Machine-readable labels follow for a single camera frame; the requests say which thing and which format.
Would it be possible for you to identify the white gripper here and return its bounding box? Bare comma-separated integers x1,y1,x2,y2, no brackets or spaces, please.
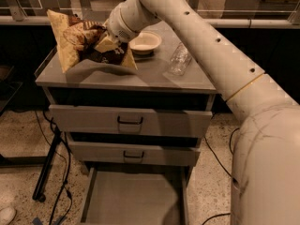
94,3,140,53

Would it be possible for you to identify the brown chip bag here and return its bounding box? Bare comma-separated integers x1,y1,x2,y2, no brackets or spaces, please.
47,9,137,73

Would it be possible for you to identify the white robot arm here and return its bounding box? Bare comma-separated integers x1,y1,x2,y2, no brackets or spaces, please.
106,0,300,225

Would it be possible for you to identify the grey drawer cabinet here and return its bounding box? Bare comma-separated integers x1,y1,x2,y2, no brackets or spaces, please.
34,10,223,176

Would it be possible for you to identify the grey top drawer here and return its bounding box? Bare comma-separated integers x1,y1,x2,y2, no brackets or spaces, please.
50,105,212,138

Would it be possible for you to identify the grey middle drawer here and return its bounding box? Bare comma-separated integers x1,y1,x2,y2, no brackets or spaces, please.
67,133,200,167

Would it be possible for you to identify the grey open bottom drawer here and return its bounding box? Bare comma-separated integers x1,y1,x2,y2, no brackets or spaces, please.
78,164,189,225

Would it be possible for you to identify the white paper bowl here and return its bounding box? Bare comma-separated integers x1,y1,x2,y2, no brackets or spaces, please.
129,31,162,55

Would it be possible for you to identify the clear plastic water bottle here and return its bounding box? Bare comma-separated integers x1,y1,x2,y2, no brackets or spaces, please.
167,42,192,76

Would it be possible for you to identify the black table leg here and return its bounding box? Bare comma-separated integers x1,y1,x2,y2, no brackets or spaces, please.
32,127,61,203

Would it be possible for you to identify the white shoe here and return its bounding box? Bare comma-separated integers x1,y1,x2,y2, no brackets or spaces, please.
0,207,16,225

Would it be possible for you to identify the black floor cable left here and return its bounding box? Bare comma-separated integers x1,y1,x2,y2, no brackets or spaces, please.
33,110,73,225

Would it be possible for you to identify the black floor cable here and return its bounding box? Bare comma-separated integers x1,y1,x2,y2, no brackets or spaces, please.
201,127,241,225
33,110,73,225

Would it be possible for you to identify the black floor cable right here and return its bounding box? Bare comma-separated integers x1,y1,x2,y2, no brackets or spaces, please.
201,127,241,225

